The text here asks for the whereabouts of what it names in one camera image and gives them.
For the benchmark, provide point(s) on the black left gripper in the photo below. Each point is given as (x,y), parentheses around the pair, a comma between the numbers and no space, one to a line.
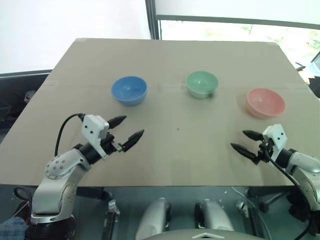
(108,145)

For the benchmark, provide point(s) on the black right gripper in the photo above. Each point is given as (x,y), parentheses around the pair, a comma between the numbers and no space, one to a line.
(264,149)

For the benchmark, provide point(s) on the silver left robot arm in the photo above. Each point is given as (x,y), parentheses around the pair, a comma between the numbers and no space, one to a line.
(60,175)

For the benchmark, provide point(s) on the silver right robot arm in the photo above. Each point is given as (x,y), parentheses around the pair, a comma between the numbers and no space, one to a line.
(303,170)

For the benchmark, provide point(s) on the blue bowl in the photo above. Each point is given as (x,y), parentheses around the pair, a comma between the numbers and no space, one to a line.
(128,90)

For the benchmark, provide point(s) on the pink red bowl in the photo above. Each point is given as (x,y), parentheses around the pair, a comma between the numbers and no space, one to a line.
(265,102)

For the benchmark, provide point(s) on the black office chair base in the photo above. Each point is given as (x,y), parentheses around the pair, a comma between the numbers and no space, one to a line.
(271,197)

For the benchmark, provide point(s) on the green bowl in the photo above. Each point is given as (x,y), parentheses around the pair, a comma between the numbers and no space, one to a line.
(202,83)

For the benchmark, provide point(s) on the silver right robot leg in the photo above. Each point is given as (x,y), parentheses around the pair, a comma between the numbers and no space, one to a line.
(215,216)

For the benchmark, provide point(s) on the silver robot leg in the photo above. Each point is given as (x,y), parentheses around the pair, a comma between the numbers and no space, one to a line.
(215,216)
(151,220)

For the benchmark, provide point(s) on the silver left robot leg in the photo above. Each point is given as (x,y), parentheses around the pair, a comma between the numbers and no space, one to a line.
(151,220)

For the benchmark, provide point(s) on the grey robot torso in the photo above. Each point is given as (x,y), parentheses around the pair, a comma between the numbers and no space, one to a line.
(200,233)

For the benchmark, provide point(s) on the blue cloth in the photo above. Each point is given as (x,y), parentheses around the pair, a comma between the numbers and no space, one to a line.
(12,228)

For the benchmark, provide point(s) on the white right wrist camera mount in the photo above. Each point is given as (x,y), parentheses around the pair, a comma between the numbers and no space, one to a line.
(276,140)

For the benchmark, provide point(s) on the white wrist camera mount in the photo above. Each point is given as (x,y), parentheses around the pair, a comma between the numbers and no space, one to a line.
(93,130)
(276,140)

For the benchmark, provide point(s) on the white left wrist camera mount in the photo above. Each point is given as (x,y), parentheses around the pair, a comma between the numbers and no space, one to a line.
(93,130)

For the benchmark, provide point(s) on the black window frame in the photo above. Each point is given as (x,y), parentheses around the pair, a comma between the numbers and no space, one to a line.
(225,20)

